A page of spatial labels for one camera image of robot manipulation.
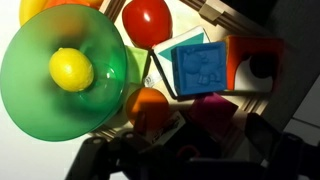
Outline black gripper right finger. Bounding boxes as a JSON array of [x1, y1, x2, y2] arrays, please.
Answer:
[[233, 113, 320, 180]]

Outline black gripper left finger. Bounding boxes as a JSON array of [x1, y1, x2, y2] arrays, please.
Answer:
[[65, 131, 157, 180]]

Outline orange toy fruit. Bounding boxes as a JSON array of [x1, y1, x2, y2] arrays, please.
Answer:
[[125, 87, 169, 131]]

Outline wooden tray box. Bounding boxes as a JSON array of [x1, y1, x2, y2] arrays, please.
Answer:
[[89, 0, 284, 158]]

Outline black letter D cube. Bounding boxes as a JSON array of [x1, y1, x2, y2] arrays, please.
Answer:
[[134, 111, 221, 160]]

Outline pink foam cube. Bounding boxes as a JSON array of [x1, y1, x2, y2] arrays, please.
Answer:
[[188, 93, 238, 141]]

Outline yellow toy lemon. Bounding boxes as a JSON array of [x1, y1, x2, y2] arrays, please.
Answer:
[[49, 48, 94, 92]]

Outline green translucent bowl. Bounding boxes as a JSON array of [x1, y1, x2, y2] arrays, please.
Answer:
[[1, 4, 128, 141]]

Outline orange shape cube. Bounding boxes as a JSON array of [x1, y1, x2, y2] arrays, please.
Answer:
[[225, 35, 284, 93]]

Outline blue foam cube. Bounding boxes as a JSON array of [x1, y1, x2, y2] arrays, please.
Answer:
[[172, 42, 227, 96]]

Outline white teal triangle cube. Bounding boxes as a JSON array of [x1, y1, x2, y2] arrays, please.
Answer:
[[153, 26, 209, 99]]

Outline red toy tomato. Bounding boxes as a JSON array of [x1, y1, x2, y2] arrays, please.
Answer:
[[122, 0, 173, 49]]

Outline orange toy cheese wedge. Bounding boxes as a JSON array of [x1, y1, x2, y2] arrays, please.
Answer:
[[44, 0, 103, 10]]

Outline yellow toy banana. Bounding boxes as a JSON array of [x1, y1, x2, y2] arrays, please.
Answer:
[[19, 0, 48, 26]]

